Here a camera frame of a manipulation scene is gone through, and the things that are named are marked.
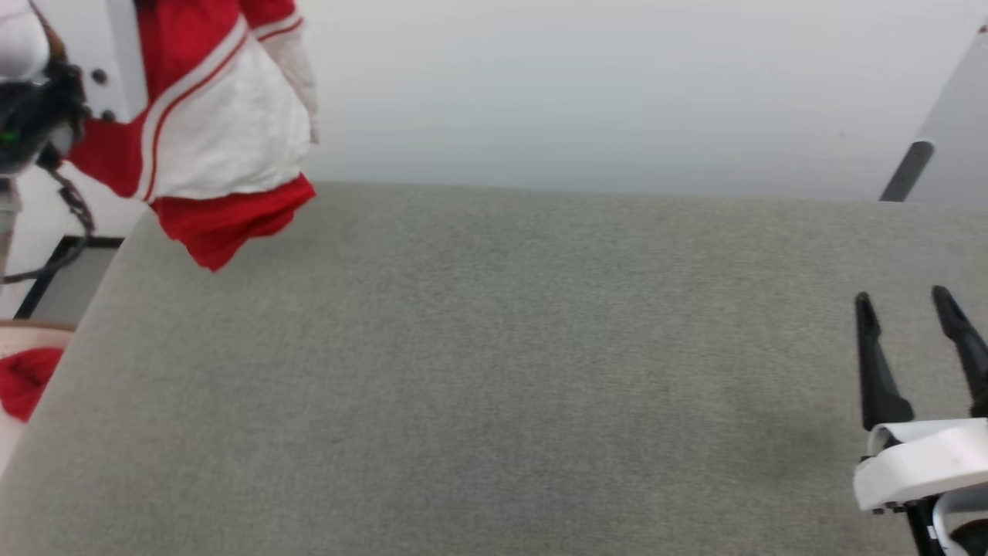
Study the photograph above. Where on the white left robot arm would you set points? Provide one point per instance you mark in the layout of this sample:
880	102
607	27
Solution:
17	35

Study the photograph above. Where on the red cloth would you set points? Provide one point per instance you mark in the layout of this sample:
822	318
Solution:
27	378

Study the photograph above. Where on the tan laundry basket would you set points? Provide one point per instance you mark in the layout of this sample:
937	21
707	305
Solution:
31	330

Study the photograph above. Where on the red and white jersey garment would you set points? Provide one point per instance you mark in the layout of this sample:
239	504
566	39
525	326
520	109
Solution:
224	131

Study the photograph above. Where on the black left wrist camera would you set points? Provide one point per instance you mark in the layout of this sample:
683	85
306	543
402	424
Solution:
35	116

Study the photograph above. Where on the white board panel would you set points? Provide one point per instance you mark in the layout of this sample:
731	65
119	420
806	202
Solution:
961	116

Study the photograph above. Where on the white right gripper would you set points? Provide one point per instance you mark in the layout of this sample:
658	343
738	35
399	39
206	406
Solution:
926	463

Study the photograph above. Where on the grey pole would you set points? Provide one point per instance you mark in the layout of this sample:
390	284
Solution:
907	174

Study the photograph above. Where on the black metal frame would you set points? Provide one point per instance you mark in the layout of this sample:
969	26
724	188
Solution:
38	282

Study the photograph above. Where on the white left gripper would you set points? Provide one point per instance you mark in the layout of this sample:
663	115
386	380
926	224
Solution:
116	54

